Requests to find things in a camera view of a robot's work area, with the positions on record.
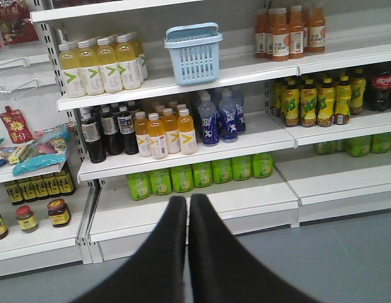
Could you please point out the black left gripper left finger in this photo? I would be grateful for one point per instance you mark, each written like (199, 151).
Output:
(155, 272)

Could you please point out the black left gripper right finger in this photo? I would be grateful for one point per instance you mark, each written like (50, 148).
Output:
(222, 270)

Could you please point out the light blue plastic basket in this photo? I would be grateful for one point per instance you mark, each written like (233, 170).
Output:
(194, 52)

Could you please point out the green tea bottle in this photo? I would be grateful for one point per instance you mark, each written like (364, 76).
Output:
(182, 179)
(202, 174)
(160, 182)
(222, 170)
(262, 165)
(139, 185)
(241, 167)

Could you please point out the red lid sauce jar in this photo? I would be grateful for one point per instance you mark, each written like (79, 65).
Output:
(59, 213)

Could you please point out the orange vitamin drink bottle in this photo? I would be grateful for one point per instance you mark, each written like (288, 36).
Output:
(142, 137)
(169, 121)
(158, 142)
(187, 135)

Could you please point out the blue sports drink bottle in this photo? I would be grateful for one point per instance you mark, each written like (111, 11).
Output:
(238, 97)
(208, 118)
(228, 114)

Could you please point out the red lid pickle jar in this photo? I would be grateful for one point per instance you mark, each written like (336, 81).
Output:
(26, 219)

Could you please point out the dark tea bottle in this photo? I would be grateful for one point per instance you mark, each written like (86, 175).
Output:
(126, 127)
(111, 131)
(92, 137)

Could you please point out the light blue snack bag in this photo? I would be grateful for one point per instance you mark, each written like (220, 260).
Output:
(49, 147)

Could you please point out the white store shelving unit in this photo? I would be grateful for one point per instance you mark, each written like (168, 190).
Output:
(106, 222)

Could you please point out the yellow lemon tea bottle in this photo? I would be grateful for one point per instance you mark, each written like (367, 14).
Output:
(358, 85)
(308, 99)
(343, 94)
(291, 104)
(326, 99)

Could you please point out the red sauce pouch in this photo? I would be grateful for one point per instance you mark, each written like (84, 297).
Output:
(16, 125)

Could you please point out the pale yellow drink bottle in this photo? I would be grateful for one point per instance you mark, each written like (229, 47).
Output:
(70, 71)
(109, 69)
(128, 65)
(89, 69)

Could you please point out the black cola bottle red label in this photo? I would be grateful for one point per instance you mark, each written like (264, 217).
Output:
(380, 89)

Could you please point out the orange C100 juice bottle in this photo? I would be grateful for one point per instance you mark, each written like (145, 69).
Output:
(260, 33)
(296, 33)
(317, 33)
(280, 36)

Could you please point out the red snack bag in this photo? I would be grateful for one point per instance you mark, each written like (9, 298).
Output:
(15, 23)

